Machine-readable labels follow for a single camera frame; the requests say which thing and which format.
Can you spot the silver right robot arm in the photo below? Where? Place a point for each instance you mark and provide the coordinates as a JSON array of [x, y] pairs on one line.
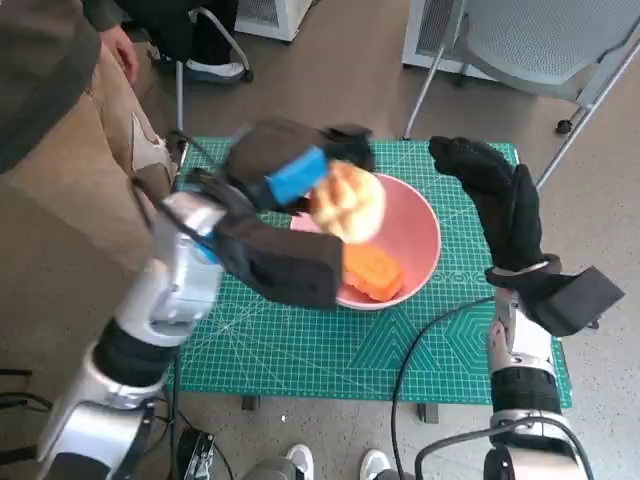
[[525, 390]]

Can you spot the green cutting mat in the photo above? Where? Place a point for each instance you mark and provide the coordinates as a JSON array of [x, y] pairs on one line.
[[310, 350]]

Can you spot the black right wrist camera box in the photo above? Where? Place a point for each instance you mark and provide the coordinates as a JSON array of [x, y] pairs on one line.
[[575, 300]]

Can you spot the black table bracket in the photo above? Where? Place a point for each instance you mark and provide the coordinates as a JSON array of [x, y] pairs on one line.
[[251, 404], [429, 414]]

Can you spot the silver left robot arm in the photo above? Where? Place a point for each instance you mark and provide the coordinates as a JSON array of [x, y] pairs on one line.
[[180, 280]]

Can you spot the person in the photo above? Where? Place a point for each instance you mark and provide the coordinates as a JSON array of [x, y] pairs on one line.
[[205, 30], [50, 150]]

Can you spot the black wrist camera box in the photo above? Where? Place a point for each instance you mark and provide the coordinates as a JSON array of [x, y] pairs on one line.
[[575, 300], [290, 265]]

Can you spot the grey rounded robot leg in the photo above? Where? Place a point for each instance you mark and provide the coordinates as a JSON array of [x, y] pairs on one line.
[[272, 472]]

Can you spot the round toy bread bun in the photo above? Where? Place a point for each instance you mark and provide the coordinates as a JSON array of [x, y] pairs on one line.
[[350, 205]]

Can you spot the black device with connectors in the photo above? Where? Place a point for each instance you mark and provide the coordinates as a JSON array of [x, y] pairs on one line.
[[197, 455]]

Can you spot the rectangular striped toy bread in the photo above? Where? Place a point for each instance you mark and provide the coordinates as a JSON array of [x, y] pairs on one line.
[[375, 272]]

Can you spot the metal frame office chair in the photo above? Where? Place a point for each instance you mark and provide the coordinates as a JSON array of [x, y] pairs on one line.
[[179, 90]]

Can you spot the white shoe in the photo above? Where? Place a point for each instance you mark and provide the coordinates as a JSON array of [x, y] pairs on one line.
[[375, 464], [300, 461]]

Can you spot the person's hand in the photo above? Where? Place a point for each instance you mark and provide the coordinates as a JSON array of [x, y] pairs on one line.
[[122, 52]]

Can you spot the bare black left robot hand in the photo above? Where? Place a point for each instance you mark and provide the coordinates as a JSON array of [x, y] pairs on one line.
[[280, 155]]

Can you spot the white mesh cabinet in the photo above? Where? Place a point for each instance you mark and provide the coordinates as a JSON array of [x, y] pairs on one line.
[[430, 35], [265, 20]]

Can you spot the grey mesh chair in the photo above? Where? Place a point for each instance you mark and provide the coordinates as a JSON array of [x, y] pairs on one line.
[[540, 45]]

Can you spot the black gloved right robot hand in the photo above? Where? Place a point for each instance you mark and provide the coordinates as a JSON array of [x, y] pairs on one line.
[[505, 210]]

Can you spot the pink bowl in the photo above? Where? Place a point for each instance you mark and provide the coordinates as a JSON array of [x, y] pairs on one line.
[[420, 235]]

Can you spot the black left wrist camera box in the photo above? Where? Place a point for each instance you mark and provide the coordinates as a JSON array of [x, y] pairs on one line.
[[290, 265]]

